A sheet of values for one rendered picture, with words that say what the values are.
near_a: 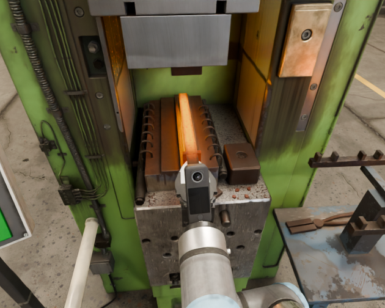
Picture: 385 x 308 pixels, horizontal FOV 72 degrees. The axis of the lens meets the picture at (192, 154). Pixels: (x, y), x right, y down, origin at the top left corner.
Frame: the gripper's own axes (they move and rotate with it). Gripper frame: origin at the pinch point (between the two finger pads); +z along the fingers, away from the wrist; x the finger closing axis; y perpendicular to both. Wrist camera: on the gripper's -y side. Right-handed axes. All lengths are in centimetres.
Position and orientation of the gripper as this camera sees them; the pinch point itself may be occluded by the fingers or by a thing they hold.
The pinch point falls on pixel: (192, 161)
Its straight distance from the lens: 65.7
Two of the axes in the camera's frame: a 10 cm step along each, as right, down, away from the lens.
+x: 10.0, -0.5, 0.7
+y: 0.0, 7.6, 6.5
